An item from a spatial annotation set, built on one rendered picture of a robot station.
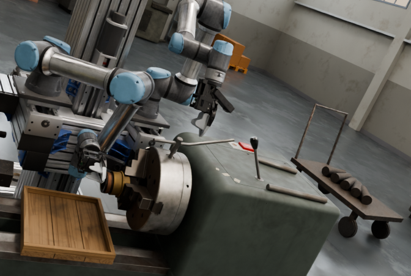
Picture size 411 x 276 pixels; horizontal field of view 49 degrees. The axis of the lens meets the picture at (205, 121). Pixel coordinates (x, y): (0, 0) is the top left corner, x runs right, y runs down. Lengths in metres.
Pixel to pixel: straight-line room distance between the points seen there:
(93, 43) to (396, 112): 11.17
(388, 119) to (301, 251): 11.15
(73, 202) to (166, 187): 0.45
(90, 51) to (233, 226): 1.09
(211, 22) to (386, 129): 11.02
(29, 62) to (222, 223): 0.95
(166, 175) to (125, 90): 0.35
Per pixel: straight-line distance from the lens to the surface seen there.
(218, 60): 1.67
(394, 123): 12.81
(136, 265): 1.69
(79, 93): 2.20
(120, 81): 1.69
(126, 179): 1.66
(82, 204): 1.87
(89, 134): 1.85
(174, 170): 1.60
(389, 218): 5.55
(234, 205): 1.60
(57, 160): 2.18
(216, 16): 2.09
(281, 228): 1.76
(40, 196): 1.84
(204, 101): 1.65
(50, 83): 2.02
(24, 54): 1.88
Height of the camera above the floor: 1.81
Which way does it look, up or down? 15 degrees down
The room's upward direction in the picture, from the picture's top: 23 degrees clockwise
